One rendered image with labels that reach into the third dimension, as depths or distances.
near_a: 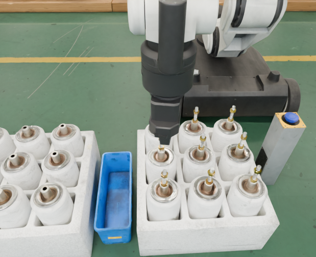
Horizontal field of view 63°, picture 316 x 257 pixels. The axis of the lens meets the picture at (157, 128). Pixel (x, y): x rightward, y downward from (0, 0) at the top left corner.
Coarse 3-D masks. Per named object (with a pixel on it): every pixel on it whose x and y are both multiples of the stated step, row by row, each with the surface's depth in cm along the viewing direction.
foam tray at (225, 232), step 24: (144, 144) 91; (144, 168) 83; (216, 168) 83; (144, 192) 77; (144, 216) 71; (264, 216) 71; (144, 240) 72; (168, 240) 73; (192, 240) 74; (216, 240) 75; (240, 240) 76; (264, 240) 77
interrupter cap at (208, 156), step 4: (192, 148) 79; (196, 148) 79; (208, 148) 79; (188, 152) 78; (192, 152) 78; (196, 152) 78; (204, 152) 78; (208, 152) 78; (188, 156) 77; (192, 156) 77; (196, 156) 77; (204, 156) 77; (208, 156) 77; (212, 156) 77; (192, 160) 76; (196, 160) 76; (200, 160) 76; (204, 160) 76; (208, 160) 76; (200, 164) 75; (204, 164) 75
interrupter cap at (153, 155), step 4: (156, 148) 79; (164, 148) 79; (168, 148) 79; (152, 152) 78; (156, 152) 78; (168, 152) 78; (172, 152) 78; (152, 156) 77; (156, 156) 77; (168, 156) 77; (172, 156) 77; (152, 160) 76; (156, 160) 76; (160, 160) 76; (164, 160) 76; (168, 160) 76; (172, 160) 76; (156, 164) 75; (160, 164) 75; (164, 164) 75; (168, 164) 75
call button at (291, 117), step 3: (285, 114) 79; (288, 114) 79; (291, 114) 79; (294, 114) 79; (285, 117) 79; (288, 117) 78; (291, 117) 78; (294, 117) 78; (297, 117) 78; (288, 120) 78; (291, 120) 78; (294, 120) 78; (297, 120) 78
